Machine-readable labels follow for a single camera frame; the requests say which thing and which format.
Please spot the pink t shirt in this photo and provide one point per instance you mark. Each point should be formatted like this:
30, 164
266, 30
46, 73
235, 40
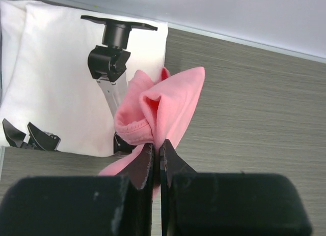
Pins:
152, 111

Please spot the folded white printed t shirt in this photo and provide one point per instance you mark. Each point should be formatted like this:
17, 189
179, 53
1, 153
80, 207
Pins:
45, 76

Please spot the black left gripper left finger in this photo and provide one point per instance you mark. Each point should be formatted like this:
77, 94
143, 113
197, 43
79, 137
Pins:
83, 205

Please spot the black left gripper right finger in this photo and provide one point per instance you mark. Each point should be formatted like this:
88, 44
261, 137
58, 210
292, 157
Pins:
208, 203

